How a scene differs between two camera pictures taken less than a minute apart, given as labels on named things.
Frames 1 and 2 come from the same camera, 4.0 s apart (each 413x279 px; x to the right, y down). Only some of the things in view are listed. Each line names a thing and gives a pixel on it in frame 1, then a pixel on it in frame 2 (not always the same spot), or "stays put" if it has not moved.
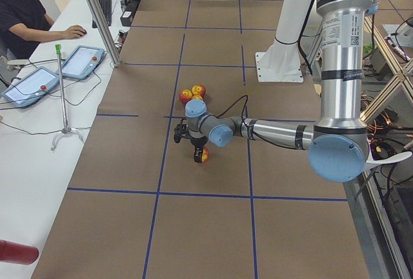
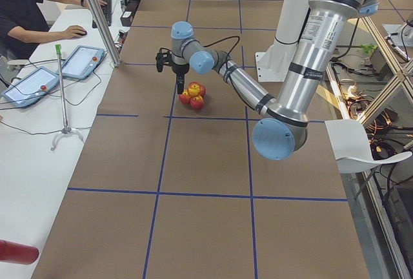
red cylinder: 15,253 stays put
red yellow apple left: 199,89 stays put
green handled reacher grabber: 66,128 stays put
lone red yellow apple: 205,155 to 194,88
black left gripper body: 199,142 to 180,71
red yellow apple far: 185,95 stays put
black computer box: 126,18 stays put
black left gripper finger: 197,154 to 180,83
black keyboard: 106,5 stays put
